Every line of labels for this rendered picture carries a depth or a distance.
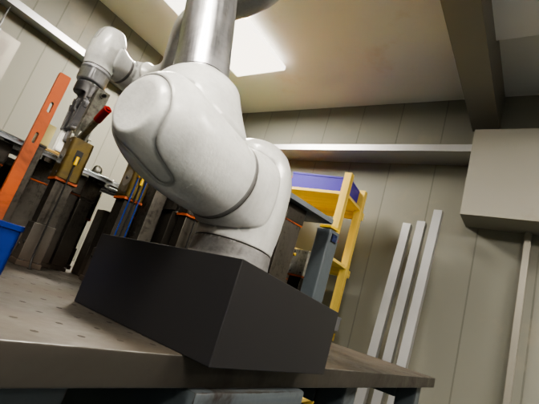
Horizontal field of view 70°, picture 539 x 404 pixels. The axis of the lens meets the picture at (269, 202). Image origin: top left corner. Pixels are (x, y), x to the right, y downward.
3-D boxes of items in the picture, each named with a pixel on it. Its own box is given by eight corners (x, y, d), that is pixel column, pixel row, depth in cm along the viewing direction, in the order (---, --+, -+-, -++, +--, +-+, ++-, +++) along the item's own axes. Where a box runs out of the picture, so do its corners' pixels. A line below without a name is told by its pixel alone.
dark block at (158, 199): (121, 290, 114) (171, 162, 124) (131, 295, 109) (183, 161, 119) (105, 286, 110) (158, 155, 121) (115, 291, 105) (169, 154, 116)
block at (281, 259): (256, 327, 137) (290, 210, 148) (272, 333, 132) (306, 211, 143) (237, 322, 131) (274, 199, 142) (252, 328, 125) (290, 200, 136)
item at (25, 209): (14, 257, 112) (57, 167, 119) (18, 260, 109) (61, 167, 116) (-13, 250, 107) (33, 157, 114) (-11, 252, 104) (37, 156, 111)
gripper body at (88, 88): (106, 90, 122) (94, 115, 120) (95, 94, 128) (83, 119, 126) (83, 75, 117) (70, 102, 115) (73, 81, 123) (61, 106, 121)
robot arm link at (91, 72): (103, 81, 130) (97, 96, 129) (78, 65, 124) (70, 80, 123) (115, 76, 124) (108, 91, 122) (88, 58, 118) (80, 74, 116)
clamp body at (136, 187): (98, 285, 112) (145, 169, 121) (114, 292, 104) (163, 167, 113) (76, 280, 108) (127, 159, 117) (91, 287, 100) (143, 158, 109)
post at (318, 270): (297, 337, 154) (326, 233, 164) (313, 342, 148) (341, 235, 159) (286, 334, 149) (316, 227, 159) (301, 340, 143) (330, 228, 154)
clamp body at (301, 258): (281, 330, 173) (302, 252, 182) (301, 337, 164) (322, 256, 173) (270, 327, 168) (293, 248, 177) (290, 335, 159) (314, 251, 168)
